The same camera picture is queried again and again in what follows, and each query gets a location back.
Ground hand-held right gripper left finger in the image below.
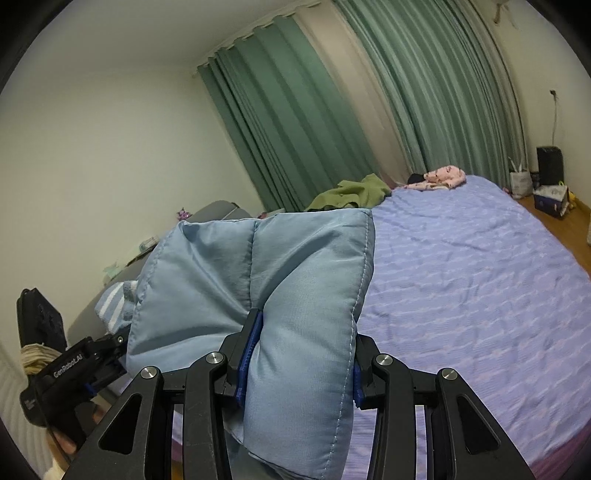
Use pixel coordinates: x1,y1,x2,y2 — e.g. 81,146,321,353
62,308,264,480

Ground black floor heater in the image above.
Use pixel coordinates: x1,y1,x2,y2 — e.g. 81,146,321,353
536,145,565,186

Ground light green curtain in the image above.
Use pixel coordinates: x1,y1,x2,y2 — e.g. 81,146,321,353
332,0,528,186

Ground beige sheer curtain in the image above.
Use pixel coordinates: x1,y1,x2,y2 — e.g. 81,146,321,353
295,0,431,190

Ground olive green garment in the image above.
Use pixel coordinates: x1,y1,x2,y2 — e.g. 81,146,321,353
305,174,393,213

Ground black plug cable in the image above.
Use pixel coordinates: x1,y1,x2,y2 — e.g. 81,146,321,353
549,89,560,148

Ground person's left hand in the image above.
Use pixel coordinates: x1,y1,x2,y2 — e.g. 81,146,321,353
48,404,107,464

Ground blue cardboard box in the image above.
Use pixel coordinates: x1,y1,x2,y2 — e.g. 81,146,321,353
533,182,572,219

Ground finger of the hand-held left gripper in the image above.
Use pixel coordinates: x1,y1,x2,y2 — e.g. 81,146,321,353
85,330,132,398

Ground pink patterned garment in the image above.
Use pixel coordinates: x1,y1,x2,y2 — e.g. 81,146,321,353
405,165,467,192

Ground light blue padded pants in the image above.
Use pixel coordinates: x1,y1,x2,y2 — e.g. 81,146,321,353
95,208,377,480

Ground dark green curtain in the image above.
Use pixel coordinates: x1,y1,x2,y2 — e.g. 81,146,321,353
198,23,384,214

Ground white ribbed panel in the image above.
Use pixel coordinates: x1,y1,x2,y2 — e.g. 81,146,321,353
0,342,51,480

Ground bed with purple sheet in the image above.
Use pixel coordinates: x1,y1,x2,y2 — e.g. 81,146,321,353
74,174,591,480

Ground white tote bag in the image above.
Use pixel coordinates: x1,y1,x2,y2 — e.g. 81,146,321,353
509,157,534,200

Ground grey padded headboard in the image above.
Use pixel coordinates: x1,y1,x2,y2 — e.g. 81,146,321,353
74,200,254,333

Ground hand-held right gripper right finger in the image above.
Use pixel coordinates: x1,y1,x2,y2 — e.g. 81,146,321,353
353,333,539,480

